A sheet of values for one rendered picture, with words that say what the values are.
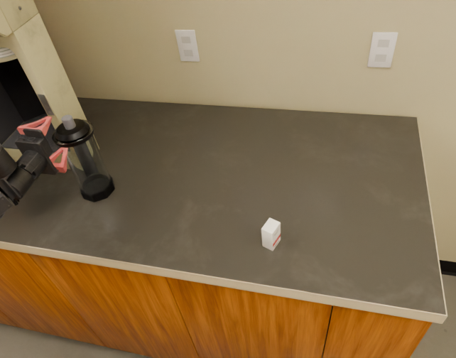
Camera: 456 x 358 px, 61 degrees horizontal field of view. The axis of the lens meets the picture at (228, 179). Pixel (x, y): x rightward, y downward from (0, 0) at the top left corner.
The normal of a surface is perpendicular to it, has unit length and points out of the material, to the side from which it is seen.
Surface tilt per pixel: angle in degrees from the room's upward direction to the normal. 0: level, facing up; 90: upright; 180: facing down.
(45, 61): 90
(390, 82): 90
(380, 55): 90
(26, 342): 0
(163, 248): 0
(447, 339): 0
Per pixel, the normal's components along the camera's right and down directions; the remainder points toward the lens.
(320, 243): -0.10, -0.70
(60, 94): 0.97, 0.10
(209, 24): -0.23, 0.71
